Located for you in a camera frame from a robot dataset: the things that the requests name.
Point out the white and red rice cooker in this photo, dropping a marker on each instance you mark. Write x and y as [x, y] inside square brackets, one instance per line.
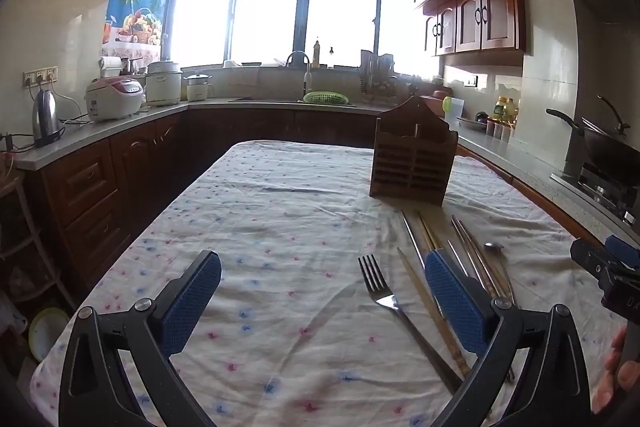
[112, 99]

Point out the person's right hand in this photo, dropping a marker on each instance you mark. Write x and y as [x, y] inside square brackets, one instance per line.
[607, 387]

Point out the chrome kitchen faucet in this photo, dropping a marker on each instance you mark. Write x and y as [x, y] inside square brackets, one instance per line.
[306, 77]

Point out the wooden chopsticks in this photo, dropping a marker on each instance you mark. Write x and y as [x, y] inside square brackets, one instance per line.
[412, 237]

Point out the green plastic colander basket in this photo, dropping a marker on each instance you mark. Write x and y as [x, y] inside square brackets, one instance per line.
[325, 97]

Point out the metal fork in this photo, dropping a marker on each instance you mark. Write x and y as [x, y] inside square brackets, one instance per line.
[387, 299]

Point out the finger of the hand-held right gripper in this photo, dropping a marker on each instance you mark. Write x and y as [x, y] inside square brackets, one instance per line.
[590, 257]
[622, 248]

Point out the metal chopstick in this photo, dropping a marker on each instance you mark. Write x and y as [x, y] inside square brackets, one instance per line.
[457, 259]
[470, 252]
[477, 252]

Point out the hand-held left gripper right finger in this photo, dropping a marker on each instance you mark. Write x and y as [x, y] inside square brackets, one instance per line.
[455, 302]

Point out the kitchen window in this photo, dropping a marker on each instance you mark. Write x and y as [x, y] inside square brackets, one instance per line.
[270, 7]

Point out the wooden chopstick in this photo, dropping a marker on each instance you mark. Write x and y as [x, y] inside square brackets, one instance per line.
[433, 231]
[427, 232]
[425, 302]

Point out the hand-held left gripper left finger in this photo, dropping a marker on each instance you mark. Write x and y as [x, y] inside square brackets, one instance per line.
[192, 302]

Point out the wooden utensil holder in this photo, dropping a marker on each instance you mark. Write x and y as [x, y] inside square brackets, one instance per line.
[410, 167]

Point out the wall power outlet strip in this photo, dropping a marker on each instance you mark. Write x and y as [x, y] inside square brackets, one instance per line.
[40, 78]

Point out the steel kitchen sink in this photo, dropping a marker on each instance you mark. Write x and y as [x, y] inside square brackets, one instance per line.
[270, 101]

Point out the yellow bottle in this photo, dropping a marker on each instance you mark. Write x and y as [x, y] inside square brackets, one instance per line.
[316, 54]

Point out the paper towel roll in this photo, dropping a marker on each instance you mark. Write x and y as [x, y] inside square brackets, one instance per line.
[111, 67]

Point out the cooking oil bottle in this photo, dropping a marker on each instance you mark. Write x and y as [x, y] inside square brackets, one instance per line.
[499, 109]
[512, 109]

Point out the white bowl with yellow rim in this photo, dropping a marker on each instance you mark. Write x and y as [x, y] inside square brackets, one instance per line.
[47, 332]

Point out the grey speckled kitchen countertop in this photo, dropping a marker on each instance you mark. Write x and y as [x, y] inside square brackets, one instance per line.
[520, 157]

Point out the spice jar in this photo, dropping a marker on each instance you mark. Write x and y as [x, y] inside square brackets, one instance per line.
[490, 128]
[498, 130]
[506, 133]

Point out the steel electric kettle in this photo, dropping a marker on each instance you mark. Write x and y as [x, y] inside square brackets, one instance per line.
[45, 117]

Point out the pink plastic basin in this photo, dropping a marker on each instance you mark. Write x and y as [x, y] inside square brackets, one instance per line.
[439, 94]

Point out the floral white tablecloth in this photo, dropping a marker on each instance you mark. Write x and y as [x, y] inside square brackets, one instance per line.
[280, 217]

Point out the gas stove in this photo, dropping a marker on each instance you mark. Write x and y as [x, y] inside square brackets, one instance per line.
[600, 194]

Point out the metal spoon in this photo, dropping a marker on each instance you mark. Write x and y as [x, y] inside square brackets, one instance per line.
[492, 247]

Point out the black wok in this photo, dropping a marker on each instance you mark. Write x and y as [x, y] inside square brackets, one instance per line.
[610, 152]

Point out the white slow cooker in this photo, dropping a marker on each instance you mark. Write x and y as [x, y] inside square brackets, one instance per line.
[162, 87]

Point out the wooden stool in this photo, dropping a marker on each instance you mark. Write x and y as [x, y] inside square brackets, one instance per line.
[20, 232]

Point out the wooden base cabinets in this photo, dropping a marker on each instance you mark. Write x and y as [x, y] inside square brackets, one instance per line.
[125, 177]

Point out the small white electric pot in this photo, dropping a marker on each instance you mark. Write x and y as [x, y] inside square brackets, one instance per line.
[198, 89]

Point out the dish drying rack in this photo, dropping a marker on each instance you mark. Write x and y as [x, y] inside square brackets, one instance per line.
[377, 72]

